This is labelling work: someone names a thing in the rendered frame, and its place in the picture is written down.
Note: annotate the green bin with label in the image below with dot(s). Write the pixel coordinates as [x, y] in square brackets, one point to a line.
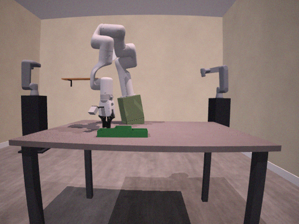
[123, 131]

